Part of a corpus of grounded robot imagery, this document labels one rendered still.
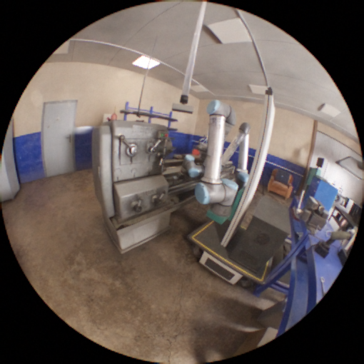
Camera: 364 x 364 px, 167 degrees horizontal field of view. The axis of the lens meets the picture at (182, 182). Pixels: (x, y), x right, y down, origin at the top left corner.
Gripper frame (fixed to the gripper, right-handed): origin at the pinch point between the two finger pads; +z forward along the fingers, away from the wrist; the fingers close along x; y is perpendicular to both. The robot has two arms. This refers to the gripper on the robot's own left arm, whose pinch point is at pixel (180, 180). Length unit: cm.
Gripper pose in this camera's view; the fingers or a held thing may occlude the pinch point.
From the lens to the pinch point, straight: 138.9
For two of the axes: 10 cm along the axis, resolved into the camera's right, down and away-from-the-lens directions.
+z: -3.0, 6.7, 6.8
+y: -5.2, -7.1, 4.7
